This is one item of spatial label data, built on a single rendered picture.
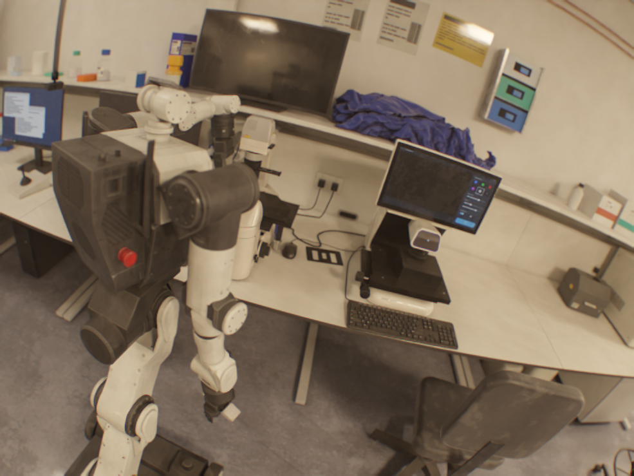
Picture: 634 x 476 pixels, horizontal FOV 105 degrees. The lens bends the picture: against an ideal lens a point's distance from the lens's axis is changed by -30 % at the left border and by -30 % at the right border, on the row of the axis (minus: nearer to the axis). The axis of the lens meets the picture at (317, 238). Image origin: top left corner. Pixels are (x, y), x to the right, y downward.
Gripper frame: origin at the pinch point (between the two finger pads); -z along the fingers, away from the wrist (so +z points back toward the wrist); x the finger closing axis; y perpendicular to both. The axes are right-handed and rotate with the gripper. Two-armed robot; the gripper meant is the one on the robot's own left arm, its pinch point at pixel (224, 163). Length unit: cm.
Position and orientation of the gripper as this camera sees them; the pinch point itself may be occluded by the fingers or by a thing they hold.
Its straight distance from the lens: 135.8
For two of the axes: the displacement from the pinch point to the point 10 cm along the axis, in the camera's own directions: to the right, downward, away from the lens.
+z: 0.3, -8.8, -4.7
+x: 1.1, -4.6, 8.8
